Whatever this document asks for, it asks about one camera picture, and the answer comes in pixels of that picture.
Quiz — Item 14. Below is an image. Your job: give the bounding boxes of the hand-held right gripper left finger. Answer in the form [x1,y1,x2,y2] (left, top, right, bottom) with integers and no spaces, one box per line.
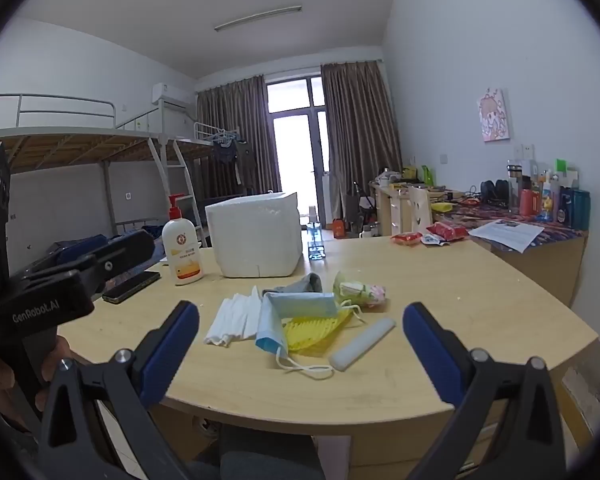
[35,300,201,480]

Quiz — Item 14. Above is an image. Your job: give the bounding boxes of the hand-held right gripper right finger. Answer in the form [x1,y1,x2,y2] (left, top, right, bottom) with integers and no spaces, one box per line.
[402,302,568,480]

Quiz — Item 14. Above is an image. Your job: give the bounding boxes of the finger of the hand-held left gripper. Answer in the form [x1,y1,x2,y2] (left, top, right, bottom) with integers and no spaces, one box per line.
[10,237,111,283]
[87,230,156,291]

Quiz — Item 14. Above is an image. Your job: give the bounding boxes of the white face mask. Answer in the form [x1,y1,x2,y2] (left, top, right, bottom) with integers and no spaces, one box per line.
[203,286,263,348]

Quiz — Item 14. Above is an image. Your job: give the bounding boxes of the white foam tube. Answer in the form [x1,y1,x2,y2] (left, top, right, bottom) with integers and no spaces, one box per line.
[328,316,397,372]

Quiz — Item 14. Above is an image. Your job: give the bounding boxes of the floral tissue packet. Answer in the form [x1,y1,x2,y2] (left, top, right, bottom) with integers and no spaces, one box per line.
[333,270,387,308]

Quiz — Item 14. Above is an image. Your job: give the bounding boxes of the blue face mask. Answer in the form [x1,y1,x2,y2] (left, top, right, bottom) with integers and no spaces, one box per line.
[255,291,337,380]

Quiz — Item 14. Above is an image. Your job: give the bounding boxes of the yellow foam fruit net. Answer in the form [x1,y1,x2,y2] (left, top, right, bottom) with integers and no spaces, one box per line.
[280,307,353,356]

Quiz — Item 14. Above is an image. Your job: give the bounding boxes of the white foam box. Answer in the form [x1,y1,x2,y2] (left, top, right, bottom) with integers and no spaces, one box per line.
[205,191,305,279]

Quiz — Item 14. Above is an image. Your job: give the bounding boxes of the grey sock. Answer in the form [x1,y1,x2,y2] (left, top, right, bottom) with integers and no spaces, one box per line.
[261,272,325,297]

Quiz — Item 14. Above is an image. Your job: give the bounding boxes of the person's left hand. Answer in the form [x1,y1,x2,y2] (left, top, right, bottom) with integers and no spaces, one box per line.
[0,336,85,432]

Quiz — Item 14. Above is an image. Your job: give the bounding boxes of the black phone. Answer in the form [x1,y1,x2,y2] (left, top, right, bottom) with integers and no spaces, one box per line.
[101,271,162,305]

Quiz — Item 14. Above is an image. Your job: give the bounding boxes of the lotion bottle with red pump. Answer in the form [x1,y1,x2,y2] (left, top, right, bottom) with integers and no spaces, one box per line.
[161,193,206,287]

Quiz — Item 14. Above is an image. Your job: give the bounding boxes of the grey bunk bed ladder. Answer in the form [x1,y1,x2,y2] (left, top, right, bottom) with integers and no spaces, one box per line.
[147,135,203,248]

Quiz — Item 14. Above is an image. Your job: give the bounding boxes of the large red snack packet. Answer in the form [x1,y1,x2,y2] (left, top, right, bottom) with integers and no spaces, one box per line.
[426,221,468,242]

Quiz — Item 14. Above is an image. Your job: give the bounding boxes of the grey metal bunk bed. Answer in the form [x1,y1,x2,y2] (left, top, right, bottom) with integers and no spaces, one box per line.
[175,122,261,201]
[0,92,201,261]

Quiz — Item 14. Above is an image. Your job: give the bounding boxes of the desk with patterned cover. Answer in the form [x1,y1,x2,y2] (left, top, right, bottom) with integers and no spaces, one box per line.
[430,195,591,311]

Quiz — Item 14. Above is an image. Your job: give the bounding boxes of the printed paper sheet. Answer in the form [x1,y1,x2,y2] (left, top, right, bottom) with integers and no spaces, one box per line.
[467,218,546,254]

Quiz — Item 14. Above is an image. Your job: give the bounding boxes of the wooden chair with smiley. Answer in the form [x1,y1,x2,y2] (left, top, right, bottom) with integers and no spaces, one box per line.
[407,185,434,235]

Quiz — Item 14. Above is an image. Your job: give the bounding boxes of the wooden desk with drawers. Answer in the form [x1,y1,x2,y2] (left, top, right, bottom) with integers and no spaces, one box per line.
[370,180,461,236]

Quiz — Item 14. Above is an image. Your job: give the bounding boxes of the hanging dark clothes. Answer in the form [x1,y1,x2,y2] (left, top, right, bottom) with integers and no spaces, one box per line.
[212,132,246,186]

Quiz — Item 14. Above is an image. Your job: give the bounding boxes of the blue spray bottle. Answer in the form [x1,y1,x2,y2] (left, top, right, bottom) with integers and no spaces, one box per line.
[307,220,327,262]

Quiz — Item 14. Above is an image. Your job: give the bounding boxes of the white air conditioner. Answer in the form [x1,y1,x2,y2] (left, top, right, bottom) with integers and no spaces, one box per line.
[151,82,191,108]

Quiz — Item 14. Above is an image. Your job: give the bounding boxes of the black headphones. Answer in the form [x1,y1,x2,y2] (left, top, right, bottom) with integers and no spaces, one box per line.
[480,179,511,206]

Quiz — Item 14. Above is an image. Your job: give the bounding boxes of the brown curtain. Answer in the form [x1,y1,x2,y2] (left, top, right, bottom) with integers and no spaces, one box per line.
[321,60,403,196]
[196,75,281,197]

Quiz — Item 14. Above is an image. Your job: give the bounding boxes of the row of toiletry bottles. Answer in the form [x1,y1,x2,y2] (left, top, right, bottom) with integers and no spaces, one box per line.
[505,157,592,231]

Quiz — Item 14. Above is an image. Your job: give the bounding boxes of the glass balcony door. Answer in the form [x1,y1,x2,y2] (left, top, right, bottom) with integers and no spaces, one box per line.
[266,77,331,221]

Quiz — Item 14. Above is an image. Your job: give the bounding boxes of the ceiling tube light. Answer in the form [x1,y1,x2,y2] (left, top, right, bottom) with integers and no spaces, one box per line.
[214,5,303,32]

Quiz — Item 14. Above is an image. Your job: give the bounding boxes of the pink cartoon wall poster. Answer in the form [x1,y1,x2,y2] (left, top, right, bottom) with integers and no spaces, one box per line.
[476,87,512,143]

